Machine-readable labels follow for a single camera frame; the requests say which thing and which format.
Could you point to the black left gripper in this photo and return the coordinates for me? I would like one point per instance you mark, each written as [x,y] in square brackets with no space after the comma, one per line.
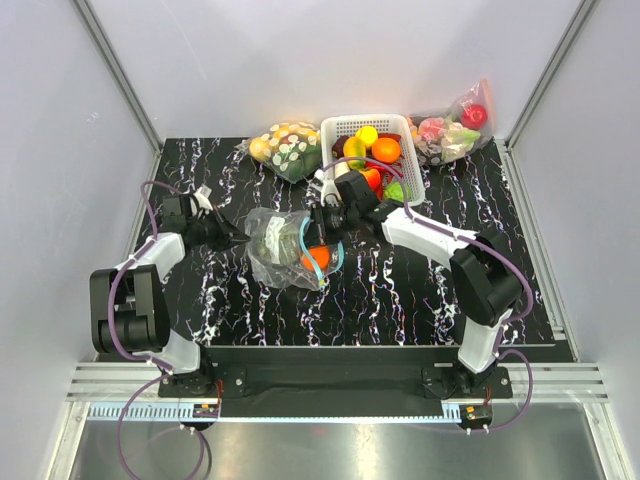
[228,235]

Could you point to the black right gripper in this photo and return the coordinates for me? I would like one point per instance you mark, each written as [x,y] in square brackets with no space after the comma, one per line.
[317,230]

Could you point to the green netted fake melon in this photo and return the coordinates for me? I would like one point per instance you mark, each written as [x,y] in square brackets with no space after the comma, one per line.
[277,243]

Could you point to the clear blue-zip food bag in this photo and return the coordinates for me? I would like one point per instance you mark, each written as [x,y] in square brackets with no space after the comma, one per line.
[297,275]

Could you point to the orange fake tomato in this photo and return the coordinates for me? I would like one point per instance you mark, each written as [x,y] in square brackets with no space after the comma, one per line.
[320,254]

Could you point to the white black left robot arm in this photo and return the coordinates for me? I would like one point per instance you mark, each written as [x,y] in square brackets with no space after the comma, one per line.
[129,313]

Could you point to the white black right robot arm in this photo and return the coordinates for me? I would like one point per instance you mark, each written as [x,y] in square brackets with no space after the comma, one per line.
[486,283]

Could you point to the orange fake persimmon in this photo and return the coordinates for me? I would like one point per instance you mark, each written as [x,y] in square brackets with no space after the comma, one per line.
[373,178]

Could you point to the green fake custard apple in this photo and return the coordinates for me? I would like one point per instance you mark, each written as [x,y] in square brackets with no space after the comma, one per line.
[396,192]

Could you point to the dark brown fake passionfruit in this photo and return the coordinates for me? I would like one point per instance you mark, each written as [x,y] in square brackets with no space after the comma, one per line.
[338,147]

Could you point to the white-dotted clear food bag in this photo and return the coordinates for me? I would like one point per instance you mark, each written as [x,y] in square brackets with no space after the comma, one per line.
[292,151]

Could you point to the yellow fake pear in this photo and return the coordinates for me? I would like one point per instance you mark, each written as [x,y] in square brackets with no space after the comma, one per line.
[368,135]

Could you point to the pink-dotted clear food bag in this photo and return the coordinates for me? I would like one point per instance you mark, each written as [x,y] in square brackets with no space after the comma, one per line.
[439,138]

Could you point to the red fake apple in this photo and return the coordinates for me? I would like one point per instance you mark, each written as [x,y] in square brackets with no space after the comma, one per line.
[474,117]

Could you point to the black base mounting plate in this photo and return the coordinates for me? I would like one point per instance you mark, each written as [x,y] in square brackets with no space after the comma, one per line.
[357,378]

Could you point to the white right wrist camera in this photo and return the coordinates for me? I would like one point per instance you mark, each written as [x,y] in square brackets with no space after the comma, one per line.
[329,195]

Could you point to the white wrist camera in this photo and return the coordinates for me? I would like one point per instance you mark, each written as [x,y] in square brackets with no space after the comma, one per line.
[329,195]
[201,203]

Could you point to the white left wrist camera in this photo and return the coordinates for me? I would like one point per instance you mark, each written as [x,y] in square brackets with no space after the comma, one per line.
[201,203]

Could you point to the aluminium frame rail left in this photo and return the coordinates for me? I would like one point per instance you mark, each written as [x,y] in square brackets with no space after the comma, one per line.
[76,410]

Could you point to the aluminium frame rail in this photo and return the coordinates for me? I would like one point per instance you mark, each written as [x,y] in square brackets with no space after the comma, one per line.
[579,158]
[76,410]

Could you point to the white slotted cable duct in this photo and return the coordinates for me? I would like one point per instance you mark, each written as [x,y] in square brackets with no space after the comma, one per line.
[198,412]

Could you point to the aluminium frame rail right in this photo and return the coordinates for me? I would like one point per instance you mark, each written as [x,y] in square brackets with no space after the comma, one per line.
[579,158]

